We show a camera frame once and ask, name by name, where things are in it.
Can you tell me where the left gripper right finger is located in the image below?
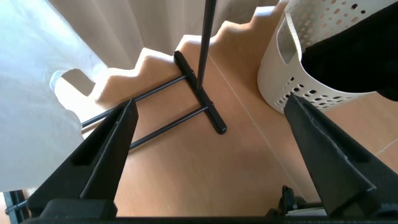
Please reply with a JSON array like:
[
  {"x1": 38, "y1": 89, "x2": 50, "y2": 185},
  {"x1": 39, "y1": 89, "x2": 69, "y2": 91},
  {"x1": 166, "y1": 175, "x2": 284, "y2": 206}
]
[{"x1": 284, "y1": 94, "x2": 398, "y2": 218}]

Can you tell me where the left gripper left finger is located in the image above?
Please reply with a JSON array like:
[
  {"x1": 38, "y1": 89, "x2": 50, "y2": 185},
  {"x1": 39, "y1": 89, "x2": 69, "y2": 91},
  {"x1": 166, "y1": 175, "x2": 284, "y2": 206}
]
[{"x1": 26, "y1": 98, "x2": 139, "y2": 218}]

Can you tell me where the white printed t-shirt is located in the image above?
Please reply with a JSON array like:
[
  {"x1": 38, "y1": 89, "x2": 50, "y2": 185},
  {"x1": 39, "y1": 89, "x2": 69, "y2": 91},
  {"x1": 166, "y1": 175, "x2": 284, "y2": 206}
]
[{"x1": 0, "y1": 0, "x2": 108, "y2": 192}]

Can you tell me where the black garment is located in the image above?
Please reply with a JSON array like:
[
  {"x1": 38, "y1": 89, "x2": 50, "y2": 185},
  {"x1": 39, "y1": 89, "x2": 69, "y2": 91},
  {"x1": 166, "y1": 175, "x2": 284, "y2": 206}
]
[{"x1": 300, "y1": 1, "x2": 398, "y2": 102}]

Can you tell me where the white laundry basket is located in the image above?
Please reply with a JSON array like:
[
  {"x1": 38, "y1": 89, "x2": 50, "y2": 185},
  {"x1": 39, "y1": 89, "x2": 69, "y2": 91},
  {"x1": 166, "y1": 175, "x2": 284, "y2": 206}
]
[{"x1": 257, "y1": 0, "x2": 398, "y2": 114}]

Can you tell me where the black clothes rack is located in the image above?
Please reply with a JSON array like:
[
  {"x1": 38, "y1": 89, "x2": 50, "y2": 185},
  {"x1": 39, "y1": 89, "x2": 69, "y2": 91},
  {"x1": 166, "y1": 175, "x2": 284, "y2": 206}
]
[{"x1": 2, "y1": 0, "x2": 228, "y2": 224}]

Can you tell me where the beige curtain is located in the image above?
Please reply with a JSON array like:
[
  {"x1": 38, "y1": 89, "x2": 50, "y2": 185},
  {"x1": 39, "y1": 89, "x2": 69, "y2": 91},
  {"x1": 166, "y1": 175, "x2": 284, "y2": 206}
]
[{"x1": 48, "y1": 0, "x2": 280, "y2": 71}]

